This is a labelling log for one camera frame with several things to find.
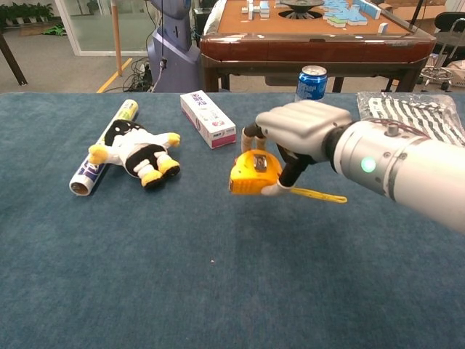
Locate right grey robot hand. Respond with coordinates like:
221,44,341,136
241,100,353,197

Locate yellow tape measure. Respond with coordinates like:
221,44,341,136
228,148,348,204

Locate blue soda can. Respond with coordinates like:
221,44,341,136
296,65,328,103

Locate brown mahjong table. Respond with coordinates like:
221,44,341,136
198,0,437,94

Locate white pink toothpaste box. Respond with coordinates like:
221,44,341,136
179,90,238,150

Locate blue mahjong tile pile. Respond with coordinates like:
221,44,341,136
323,0,382,28

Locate black round table centre disc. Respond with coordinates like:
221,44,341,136
279,0,326,19

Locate white blue mahjong tile group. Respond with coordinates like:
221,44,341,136
241,0,272,20

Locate striped cloth in plastic bag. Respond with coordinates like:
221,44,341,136
355,91,465,148

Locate black white penguin plush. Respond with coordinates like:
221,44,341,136
88,119,182,190

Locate black office chair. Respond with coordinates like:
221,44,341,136
420,12,465,92

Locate blue felt table cover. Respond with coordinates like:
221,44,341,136
0,91,465,349

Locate wooden pole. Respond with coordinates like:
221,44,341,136
110,0,124,77

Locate printed cylindrical tube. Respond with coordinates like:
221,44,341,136
68,99,140,197

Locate white framed glass partition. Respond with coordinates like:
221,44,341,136
54,0,153,57

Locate green item on floor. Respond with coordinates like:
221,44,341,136
41,23,68,37

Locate black slanted table leg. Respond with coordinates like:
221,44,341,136
0,31,28,87

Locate potted green plants row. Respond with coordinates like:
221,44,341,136
0,2,54,26

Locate coloured wrist wire bundle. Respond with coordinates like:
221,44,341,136
366,118,430,142

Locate blue machine pedestal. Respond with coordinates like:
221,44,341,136
147,0,201,94

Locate hanging black pendant cable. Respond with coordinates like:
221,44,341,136
158,0,168,70

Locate tangle of floor cables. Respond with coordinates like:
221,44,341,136
123,57,155,94

